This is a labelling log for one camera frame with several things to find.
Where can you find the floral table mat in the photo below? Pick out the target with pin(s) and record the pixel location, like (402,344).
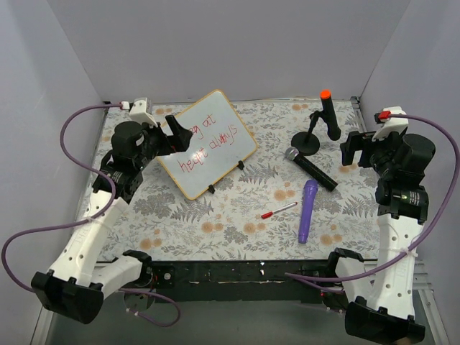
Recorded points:
(226,225)

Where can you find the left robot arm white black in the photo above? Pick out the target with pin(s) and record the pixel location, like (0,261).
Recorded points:
(72,287)

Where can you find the black microphone stand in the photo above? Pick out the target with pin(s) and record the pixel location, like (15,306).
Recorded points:
(307,142)

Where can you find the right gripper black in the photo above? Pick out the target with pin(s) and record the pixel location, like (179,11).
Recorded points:
(360,149)

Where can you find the purple toy microphone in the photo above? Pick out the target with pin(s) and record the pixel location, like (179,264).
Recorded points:
(309,193)

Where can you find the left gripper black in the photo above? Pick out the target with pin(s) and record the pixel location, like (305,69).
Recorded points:
(167,135)

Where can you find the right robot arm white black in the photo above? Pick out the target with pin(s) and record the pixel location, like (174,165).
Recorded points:
(380,308)

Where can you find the black microphone silver head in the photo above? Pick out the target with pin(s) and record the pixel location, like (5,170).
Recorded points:
(292,154)

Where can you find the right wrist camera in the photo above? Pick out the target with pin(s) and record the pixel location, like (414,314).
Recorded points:
(389,123)

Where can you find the aluminium frame rail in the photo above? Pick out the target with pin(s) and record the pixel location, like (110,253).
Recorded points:
(421,279)

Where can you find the red white marker pen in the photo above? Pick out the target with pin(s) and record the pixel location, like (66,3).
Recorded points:
(278,210)

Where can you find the yellow framed whiteboard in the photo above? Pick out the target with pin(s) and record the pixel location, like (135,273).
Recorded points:
(219,143)

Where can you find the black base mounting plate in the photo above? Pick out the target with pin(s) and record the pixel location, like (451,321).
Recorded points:
(234,280)

